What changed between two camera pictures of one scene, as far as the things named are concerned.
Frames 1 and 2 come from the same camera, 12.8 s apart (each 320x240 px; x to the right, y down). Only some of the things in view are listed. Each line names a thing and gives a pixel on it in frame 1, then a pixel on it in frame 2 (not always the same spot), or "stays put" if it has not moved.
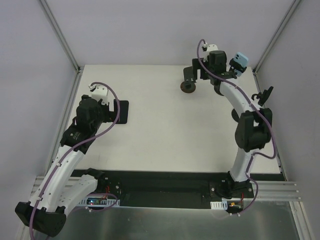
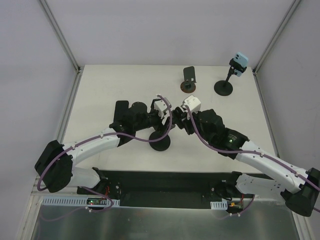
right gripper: x=195 y=69 → x=184 y=120
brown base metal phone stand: x=188 y=87 stays put
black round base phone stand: x=235 y=116 → x=161 y=145
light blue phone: x=242 y=59 stays put
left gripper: x=116 y=111 → x=161 y=122
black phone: x=124 y=110 stays put
